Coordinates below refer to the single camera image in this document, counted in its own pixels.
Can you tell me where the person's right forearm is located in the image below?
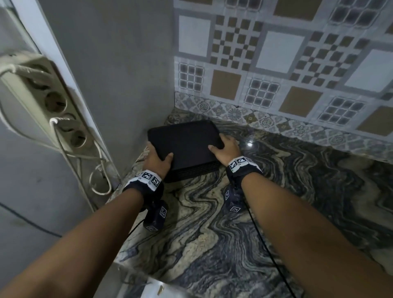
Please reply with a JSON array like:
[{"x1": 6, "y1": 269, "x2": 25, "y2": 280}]
[{"x1": 240, "y1": 172, "x2": 393, "y2": 298}]

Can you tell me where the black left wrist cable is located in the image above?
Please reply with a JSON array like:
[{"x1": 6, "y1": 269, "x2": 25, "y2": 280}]
[{"x1": 126, "y1": 219, "x2": 145, "y2": 240}]

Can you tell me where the person's left forearm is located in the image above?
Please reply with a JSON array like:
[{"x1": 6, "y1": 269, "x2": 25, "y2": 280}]
[{"x1": 0, "y1": 188, "x2": 145, "y2": 298}]

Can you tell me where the white power strip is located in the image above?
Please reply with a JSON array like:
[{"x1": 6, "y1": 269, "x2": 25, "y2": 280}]
[{"x1": 0, "y1": 54, "x2": 90, "y2": 151}]

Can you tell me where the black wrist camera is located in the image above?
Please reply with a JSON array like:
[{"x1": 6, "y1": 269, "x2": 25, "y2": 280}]
[
  {"x1": 222, "y1": 184, "x2": 247, "y2": 214},
  {"x1": 143, "y1": 200, "x2": 169, "y2": 232}
]

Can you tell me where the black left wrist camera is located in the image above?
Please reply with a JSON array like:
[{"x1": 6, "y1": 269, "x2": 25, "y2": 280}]
[{"x1": 143, "y1": 200, "x2": 169, "y2": 232}]

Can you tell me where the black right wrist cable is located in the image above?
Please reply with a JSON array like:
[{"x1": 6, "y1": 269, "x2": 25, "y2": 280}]
[{"x1": 245, "y1": 205, "x2": 298, "y2": 298}]

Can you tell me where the black left wristband with markers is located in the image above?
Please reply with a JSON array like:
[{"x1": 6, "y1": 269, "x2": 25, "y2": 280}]
[{"x1": 122, "y1": 169, "x2": 164, "y2": 213}]

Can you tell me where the black wristband with markers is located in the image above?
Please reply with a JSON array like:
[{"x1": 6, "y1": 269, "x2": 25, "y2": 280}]
[
  {"x1": 225, "y1": 156, "x2": 263, "y2": 188},
  {"x1": 122, "y1": 169, "x2": 164, "y2": 213}
]

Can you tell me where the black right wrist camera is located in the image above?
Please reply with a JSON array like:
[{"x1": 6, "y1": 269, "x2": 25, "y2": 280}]
[{"x1": 222, "y1": 184, "x2": 247, "y2": 214}]

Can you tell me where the black right wristband with markers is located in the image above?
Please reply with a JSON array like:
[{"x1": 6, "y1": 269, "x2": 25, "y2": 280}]
[{"x1": 225, "y1": 156, "x2": 263, "y2": 188}]

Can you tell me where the black box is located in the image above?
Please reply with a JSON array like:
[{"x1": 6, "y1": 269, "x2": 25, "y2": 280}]
[{"x1": 147, "y1": 119, "x2": 225, "y2": 184}]

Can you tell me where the person's left hand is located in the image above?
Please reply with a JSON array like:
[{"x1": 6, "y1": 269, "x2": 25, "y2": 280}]
[{"x1": 142, "y1": 142, "x2": 174, "y2": 179}]

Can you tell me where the person's right hand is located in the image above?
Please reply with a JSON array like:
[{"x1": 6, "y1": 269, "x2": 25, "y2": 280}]
[{"x1": 208, "y1": 133, "x2": 242, "y2": 168}]

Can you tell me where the white plug with cable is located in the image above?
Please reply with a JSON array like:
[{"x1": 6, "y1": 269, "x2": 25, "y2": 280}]
[{"x1": 0, "y1": 64, "x2": 106, "y2": 161}]

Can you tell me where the thin black wall cable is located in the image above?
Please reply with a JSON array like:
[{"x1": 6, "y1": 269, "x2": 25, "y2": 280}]
[{"x1": 0, "y1": 202, "x2": 63, "y2": 239}]

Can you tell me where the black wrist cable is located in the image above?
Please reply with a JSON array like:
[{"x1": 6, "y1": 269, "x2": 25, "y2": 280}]
[
  {"x1": 245, "y1": 205, "x2": 298, "y2": 298},
  {"x1": 126, "y1": 219, "x2": 145, "y2": 240}
]

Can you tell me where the white object with gold clasp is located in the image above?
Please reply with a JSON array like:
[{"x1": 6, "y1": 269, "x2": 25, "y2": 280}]
[{"x1": 139, "y1": 277, "x2": 188, "y2": 298}]

